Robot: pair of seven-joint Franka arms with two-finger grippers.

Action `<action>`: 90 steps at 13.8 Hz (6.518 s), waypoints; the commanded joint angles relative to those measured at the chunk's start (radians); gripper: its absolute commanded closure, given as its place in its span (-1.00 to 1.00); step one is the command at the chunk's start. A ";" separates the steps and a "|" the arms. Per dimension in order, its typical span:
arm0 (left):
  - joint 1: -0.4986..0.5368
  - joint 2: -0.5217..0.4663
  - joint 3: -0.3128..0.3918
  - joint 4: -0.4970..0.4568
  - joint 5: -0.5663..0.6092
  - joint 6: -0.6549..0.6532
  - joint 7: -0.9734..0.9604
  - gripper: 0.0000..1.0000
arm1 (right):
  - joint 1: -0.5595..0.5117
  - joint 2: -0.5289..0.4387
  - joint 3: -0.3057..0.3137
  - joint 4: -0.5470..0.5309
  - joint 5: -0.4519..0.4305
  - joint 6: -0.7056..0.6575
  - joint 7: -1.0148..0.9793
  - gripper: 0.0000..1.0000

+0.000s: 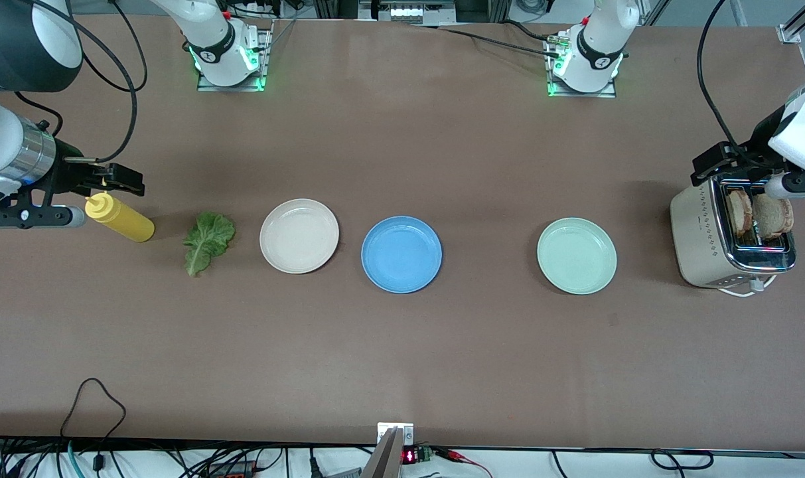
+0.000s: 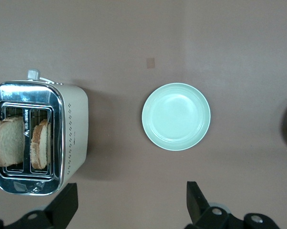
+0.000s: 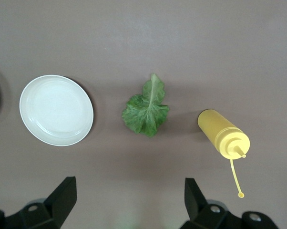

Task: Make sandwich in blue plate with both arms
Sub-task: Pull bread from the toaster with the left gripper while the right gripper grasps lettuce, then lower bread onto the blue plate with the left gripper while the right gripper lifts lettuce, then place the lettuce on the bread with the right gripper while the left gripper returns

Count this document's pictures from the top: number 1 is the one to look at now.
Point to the green lettuce leaf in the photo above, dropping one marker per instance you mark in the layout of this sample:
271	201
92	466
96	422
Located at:
208	239

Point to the red LED display module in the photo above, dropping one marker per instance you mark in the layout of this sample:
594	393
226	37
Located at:
410	456

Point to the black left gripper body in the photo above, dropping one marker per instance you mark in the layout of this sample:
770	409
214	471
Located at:
752	158

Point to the silver mounting bracket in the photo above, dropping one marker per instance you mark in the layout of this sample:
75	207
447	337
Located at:
405	435

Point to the blue round plate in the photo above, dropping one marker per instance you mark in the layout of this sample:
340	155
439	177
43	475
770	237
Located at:
402	255

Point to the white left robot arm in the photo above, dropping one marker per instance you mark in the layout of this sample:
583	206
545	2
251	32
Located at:
601	33

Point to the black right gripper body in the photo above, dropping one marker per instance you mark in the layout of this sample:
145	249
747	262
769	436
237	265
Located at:
66	174

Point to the aluminium frame post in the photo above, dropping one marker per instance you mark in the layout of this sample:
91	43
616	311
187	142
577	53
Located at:
790	32

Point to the cream and chrome toaster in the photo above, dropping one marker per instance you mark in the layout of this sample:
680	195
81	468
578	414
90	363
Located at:
697	239

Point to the yellow squeeze bottle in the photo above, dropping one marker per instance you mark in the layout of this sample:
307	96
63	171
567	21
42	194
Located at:
127	222

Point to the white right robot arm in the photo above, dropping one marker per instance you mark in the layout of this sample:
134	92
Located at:
210	30

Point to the grey camera pole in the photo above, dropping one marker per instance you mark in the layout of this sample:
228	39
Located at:
382	461

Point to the white round object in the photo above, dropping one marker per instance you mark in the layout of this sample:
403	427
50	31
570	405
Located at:
531	8

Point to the pale green round plate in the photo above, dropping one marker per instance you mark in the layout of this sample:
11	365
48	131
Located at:
577	256

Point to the black power adapter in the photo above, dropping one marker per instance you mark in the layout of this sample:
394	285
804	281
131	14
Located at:
233	470

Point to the toasted bread slice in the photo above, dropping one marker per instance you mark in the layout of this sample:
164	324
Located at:
774	216
740	212

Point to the beige round plate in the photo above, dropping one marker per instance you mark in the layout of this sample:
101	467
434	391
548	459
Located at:
299	236

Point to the white lit device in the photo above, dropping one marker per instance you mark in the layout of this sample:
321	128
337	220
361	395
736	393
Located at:
409	12

